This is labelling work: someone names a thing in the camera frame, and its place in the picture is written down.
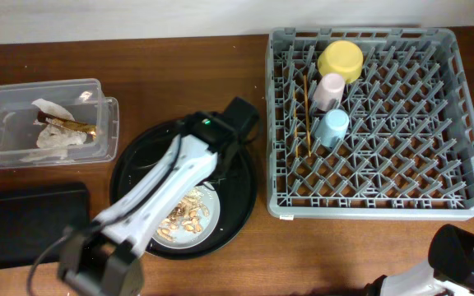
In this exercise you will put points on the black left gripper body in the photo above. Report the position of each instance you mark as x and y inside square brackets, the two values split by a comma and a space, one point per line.
[223, 176]

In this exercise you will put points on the wooden chopstick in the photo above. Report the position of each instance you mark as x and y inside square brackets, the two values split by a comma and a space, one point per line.
[306, 113]
[295, 121]

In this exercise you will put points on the grey plate with food scraps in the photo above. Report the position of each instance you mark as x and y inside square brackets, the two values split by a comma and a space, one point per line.
[191, 221]

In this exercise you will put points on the light blue cup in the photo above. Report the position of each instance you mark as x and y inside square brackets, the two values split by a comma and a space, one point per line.
[332, 127]

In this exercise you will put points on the pink cup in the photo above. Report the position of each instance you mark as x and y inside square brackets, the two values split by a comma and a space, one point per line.
[329, 91]

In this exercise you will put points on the yellow bowl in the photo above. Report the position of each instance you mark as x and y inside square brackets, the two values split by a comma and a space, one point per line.
[341, 57]

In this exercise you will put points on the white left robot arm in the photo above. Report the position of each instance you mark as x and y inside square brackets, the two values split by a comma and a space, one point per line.
[104, 258]

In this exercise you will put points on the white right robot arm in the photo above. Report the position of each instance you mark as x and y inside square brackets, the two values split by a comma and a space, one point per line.
[448, 269]

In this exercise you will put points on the grey plastic dishwasher rack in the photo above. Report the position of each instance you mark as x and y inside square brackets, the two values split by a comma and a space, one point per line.
[408, 153]

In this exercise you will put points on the clear plastic waste bin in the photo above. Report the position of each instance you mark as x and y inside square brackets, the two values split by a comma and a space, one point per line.
[83, 98]

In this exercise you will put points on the round black serving tray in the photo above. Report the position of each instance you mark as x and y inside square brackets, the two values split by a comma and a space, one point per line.
[237, 191]

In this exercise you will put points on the gold snack wrapper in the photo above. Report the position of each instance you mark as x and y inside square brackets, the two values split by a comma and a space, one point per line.
[47, 118]

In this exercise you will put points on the crumpled white tissue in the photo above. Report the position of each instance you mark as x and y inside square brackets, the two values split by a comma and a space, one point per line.
[54, 137]

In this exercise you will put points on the black rectangular box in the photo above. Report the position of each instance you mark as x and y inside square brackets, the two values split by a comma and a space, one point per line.
[33, 218]

